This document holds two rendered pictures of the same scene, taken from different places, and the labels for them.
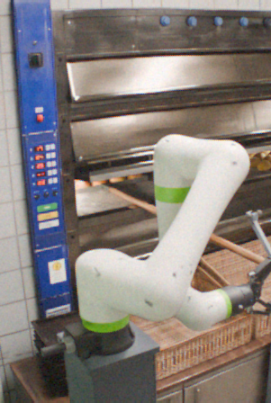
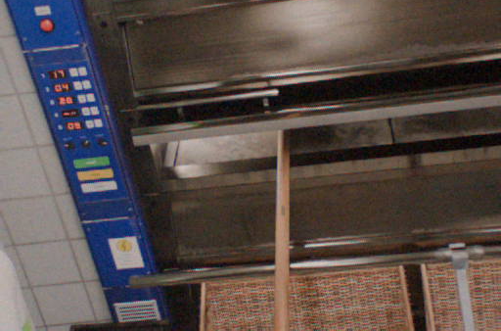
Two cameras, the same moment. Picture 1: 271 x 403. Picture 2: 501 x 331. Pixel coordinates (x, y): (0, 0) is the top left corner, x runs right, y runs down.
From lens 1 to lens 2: 1.50 m
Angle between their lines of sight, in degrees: 37
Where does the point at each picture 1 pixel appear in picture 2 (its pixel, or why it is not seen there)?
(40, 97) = not seen: outside the picture
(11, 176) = (24, 111)
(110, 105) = not seen: outside the picture
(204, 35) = not seen: outside the picture
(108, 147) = (198, 70)
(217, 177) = not seen: outside the picture
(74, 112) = (122, 10)
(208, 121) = (441, 17)
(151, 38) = not seen: outside the picture
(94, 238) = (201, 207)
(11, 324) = (64, 311)
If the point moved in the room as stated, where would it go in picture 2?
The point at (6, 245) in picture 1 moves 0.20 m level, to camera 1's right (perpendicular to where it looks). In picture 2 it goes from (37, 206) to (94, 222)
